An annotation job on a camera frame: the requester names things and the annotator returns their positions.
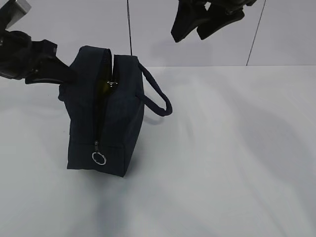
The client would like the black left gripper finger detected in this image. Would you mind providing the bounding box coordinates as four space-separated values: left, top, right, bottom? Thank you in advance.
25 75 72 85
40 53 78 83

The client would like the green cucumber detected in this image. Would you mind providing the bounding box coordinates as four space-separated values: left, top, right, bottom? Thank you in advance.
96 66 116 99

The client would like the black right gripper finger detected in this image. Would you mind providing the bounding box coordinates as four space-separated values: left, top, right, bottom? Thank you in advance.
197 6 245 40
171 0 210 43

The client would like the navy blue lunch bag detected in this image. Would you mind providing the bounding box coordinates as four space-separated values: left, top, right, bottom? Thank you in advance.
58 46 173 177

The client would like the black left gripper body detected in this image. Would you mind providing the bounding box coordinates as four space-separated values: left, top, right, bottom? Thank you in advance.
0 30 57 80

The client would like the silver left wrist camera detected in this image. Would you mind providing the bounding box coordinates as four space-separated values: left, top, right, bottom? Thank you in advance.
0 0 32 31

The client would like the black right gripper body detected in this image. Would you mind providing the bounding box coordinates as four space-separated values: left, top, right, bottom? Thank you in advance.
207 0 256 14

